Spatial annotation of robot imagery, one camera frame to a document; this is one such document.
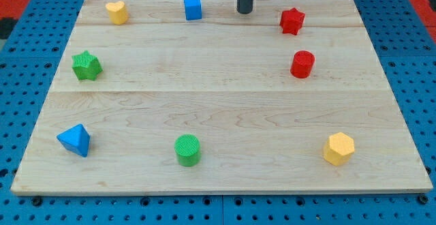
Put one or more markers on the blue cube block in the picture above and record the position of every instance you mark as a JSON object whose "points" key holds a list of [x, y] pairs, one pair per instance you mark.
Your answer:
{"points": [[193, 9]]}

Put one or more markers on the yellow heart block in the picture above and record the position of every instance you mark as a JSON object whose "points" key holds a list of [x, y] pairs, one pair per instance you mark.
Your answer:
{"points": [[117, 12]]}

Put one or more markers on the green cylinder block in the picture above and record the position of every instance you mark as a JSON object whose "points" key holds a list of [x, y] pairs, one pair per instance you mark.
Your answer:
{"points": [[188, 150]]}

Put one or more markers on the light wooden board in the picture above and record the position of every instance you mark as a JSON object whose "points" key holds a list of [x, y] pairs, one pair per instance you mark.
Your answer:
{"points": [[226, 80]]}

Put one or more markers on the red cylinder block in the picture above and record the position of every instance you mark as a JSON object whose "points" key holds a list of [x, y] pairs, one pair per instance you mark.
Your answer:
{"points": [[302, 64]]}

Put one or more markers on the red star block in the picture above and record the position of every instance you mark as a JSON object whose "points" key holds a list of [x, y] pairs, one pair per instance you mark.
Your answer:
{"points": [[291, 21]]}

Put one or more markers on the yellow hexagon block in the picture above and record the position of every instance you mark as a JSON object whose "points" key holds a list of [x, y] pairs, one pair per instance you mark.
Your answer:
{"points": [[338, 149]]}

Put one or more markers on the green star block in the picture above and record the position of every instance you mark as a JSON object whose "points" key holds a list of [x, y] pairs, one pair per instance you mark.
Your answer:
{"points": [[86, 66]]}

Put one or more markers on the blue triangle block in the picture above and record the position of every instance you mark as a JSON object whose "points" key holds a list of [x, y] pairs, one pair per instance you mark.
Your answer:
{"points": [[76, 139]]}

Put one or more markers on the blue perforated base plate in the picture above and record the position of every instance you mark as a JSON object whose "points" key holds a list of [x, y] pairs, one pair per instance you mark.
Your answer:
{"points": [[33, 36]]}

